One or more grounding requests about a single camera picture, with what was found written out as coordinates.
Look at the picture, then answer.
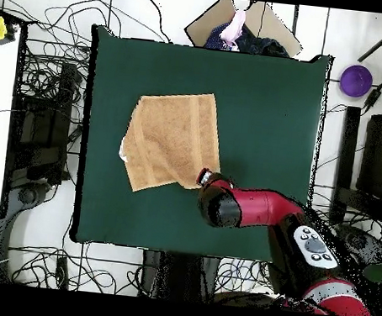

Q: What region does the tan terry towel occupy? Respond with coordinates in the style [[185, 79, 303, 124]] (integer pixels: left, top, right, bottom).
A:
[[114, 83, 229, 201]]

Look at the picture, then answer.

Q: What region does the tangle of black cables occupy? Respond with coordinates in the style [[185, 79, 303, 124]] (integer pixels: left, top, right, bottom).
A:
[[13, 0, 127, 113]]

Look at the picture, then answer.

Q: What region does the black flat panel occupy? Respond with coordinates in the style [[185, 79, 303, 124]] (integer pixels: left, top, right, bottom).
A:
[[355, 109, 382, 203]]

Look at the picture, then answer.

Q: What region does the black power adapter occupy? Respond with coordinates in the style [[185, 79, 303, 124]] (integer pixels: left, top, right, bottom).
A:
[[363, 86, 382, 111]]

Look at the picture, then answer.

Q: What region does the pink cloth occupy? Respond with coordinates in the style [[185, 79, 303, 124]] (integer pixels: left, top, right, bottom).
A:
[[218, 7, 247, 50]]

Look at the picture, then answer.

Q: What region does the dark blue clothes pile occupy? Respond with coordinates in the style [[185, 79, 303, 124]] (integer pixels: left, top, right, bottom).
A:
[[204, 20, 294, 59]]

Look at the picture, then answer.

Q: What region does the black equipment stand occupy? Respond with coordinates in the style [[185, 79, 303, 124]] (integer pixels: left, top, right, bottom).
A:
[[3, 56, 87, 187]]

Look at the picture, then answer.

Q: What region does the cardboard box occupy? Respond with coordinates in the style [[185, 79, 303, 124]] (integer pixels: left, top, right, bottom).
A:
[[183, 0, 308, 59]]

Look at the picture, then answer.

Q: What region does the dark green table cloth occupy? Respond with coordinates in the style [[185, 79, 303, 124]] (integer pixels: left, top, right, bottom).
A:
[[67, 24, 335, 275]]

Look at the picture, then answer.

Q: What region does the black power strip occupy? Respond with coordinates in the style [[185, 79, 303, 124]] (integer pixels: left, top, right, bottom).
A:
[[53, 255, 72, 290]]

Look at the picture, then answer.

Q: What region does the black upright bar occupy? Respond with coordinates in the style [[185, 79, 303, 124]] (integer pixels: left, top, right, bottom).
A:
[[329, 105, 362, 226]]

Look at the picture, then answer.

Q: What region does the purple bowl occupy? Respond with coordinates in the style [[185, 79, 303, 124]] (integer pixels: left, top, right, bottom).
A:
[[338, 62, 375, 99]]

